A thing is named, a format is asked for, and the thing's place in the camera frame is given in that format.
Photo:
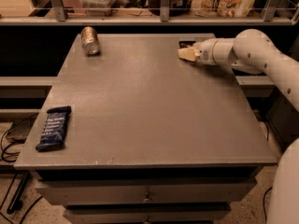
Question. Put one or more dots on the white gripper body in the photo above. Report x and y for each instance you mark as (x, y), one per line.
(204, 52)

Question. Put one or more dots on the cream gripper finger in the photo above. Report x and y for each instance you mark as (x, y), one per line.
(189, 54)

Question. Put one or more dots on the black chocolate rxbar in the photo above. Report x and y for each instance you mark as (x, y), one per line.
(185, 44)

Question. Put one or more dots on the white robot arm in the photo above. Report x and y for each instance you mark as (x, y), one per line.
(254, 50)

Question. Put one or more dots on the blue blueberry rxbar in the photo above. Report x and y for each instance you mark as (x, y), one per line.
(55, 129)

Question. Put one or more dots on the colourful snack bag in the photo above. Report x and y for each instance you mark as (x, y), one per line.
(224, 8)

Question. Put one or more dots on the grey drawer cabinet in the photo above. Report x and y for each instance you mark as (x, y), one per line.
(143, 121)

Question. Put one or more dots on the silver soda can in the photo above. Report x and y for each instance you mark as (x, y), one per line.
(89, 41)

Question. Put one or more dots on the clear plastic container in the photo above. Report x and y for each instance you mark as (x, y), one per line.
(100, 8)

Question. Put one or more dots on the metal drawer knob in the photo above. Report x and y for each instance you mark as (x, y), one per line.
(147, 198)

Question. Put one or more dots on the dark power adapter box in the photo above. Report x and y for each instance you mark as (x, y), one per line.
(19, 131)

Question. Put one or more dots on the grey shelf rail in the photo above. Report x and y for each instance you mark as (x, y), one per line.
(134, 12)

